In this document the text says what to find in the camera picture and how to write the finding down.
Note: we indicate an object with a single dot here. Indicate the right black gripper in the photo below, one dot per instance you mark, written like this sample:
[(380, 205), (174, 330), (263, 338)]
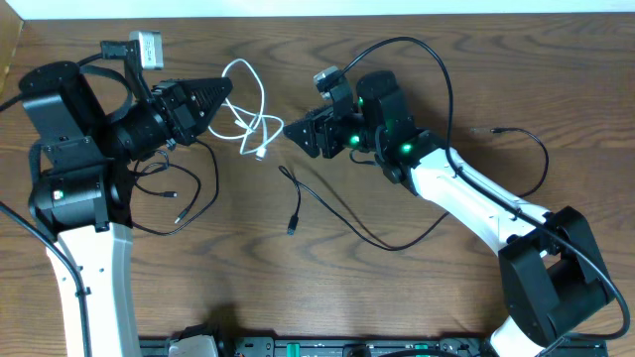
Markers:
[(317, 122)]

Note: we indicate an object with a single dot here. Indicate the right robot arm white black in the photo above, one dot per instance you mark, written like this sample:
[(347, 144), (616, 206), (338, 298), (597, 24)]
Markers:
[(552, 273)]

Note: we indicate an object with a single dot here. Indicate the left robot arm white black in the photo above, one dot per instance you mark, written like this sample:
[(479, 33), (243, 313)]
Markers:
[(82, 188)]

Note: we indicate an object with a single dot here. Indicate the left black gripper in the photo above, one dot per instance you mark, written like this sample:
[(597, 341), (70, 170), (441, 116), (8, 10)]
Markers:
[(190, 114)]

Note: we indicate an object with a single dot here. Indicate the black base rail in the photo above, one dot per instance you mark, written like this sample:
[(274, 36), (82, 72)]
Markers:
[(210, 339)]

